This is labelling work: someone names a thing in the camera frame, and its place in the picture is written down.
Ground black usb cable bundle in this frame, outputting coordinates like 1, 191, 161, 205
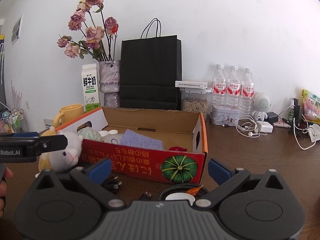
101, 175, 123, 193

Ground black power adapter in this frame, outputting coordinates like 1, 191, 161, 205
266, 112, 278, 124

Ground white decorated tin box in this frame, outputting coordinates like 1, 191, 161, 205
210, 105, 241, 127

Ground purple textured vase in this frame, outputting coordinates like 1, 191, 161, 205
99, 61, 120, 108

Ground water bottle left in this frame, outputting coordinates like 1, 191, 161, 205
212, 64, 227, 105

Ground yellow ceramic mug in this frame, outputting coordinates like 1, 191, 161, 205
53, 104, 84, 128

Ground black phone stand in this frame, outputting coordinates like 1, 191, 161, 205
289, 98, 303, 129

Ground black paper shopping bag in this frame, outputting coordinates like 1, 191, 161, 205
119, 18, 182, 111

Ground water bottle middle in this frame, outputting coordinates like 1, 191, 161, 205
226, 66, 241, 107

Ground white charging cable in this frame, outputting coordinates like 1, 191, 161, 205
277, 104, 318, 151

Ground white red flat box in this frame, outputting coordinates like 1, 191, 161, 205
175, 80, 208, 89

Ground white green milk carton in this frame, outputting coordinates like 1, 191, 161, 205
81, 63, 101, 112

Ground dried pink rose bouquet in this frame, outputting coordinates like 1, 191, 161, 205
57, 0, 119, 62

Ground white power adapter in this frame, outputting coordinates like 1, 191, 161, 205
257, 121, 273, 133

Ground purple fabric pouch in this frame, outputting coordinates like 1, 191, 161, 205
120, 129, 164, 151

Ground water bottle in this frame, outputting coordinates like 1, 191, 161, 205
212, 64, 227, 105
239, 68, 255, 115
226, 66, 241, 107

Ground white yellow plush alpaca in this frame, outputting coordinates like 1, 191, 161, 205
38, 126, 84, 172

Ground water bottle right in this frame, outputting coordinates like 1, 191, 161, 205
239, 68, 255, 115

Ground colourful snack bag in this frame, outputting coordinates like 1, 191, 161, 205
302, 89, 320, 124

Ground pale green plush ball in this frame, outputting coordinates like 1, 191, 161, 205
78, 127, 101, 141

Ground person's left hand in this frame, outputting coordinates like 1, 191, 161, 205
0, 168, 14, 218

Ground white wired earphones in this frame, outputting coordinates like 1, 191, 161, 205
233, 115, 267, 138

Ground red orange cardboard box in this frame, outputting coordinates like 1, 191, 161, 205
57, 107, 208, 183

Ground clear jar of seeds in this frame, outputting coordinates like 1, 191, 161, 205
180, 88, 212, 120

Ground red artificial flower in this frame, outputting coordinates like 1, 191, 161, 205
168, 146, 187, 152

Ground white plastic bottle cap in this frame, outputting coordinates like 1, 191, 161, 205
108, 129, 118, 137

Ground black braided cable coil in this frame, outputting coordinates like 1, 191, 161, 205
158, 182, 209, 201

